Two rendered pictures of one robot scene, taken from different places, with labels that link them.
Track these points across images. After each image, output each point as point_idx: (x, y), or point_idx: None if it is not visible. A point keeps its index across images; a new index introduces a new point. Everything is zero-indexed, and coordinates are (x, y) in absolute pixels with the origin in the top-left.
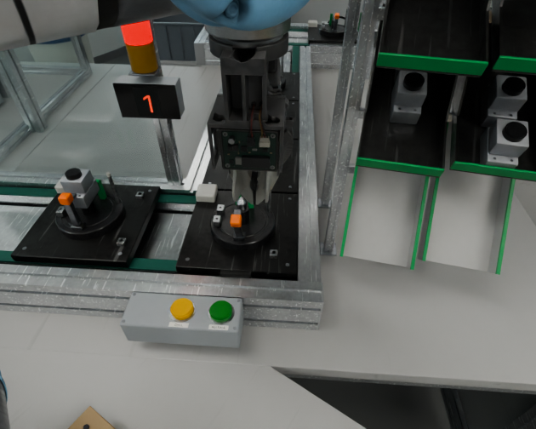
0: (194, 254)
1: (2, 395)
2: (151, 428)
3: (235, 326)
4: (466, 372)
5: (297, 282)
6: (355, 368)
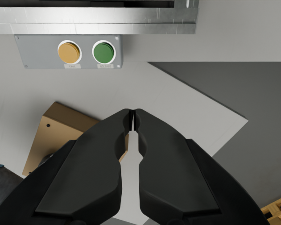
0: None
1: None
2: (81, 101)
3: (118, 64)
4: None
5: (173, 9)
6: (205, 59)
